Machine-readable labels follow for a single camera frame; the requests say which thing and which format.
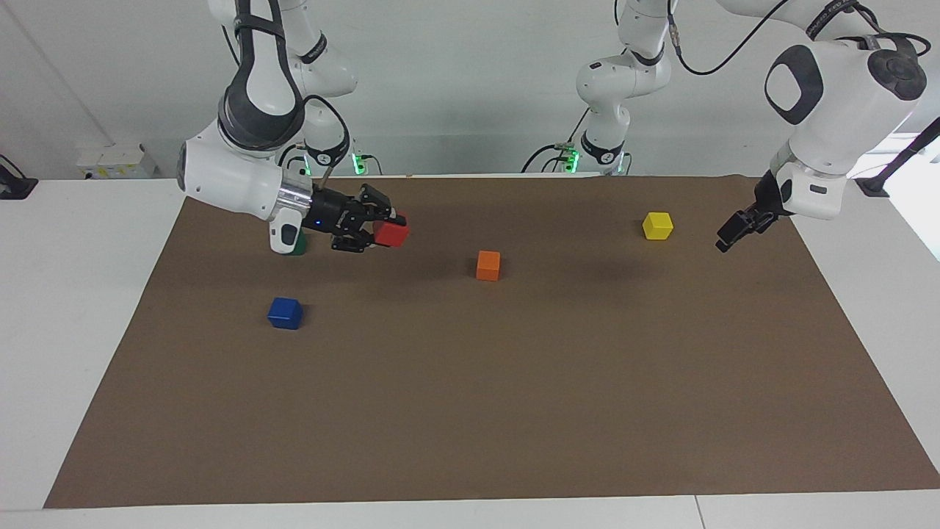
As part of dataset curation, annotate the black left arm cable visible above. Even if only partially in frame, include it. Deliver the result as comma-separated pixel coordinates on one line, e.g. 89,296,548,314
659,0,795,76

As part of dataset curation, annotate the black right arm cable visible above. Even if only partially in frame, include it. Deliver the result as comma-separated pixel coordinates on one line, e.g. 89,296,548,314
278,93,353,179

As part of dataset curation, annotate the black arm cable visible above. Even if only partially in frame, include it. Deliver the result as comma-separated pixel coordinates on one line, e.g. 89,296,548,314
659,0,795,76
278,93,353,179

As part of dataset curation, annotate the brown paper mat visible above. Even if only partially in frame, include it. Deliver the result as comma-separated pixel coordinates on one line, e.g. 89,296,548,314
44,175,940,509

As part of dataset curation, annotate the black table clamp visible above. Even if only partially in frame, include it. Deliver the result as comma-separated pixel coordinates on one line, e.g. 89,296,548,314
0,154,39,201

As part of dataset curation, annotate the white electrical box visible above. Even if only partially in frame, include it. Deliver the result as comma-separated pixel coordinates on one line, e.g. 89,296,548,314
77,143,159,180

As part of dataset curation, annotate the red wooden block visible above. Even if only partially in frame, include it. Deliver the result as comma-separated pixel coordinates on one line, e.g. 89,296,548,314
373,219,410,248

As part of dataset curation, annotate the black angled stand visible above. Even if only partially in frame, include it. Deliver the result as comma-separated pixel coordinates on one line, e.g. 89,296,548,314
856,116,940,198

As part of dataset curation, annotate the blue wooden block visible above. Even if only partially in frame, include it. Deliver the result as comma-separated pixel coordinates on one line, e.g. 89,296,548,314
267,297,304,330

